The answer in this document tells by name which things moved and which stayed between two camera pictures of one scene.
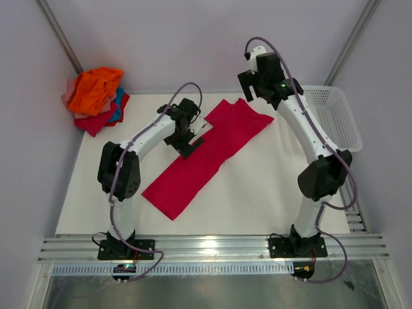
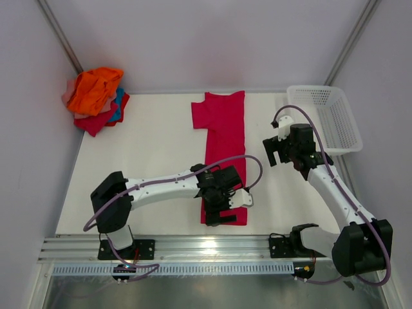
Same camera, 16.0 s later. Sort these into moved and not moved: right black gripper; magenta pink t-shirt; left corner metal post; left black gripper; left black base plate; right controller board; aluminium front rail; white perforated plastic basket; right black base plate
Moved: left black gripper; magenta pink t-shirt; right black gripper
Not moved: white perforated plastic basket; aluminium front rail; right controller board; left corner metal post; left black base plate; right black base plate
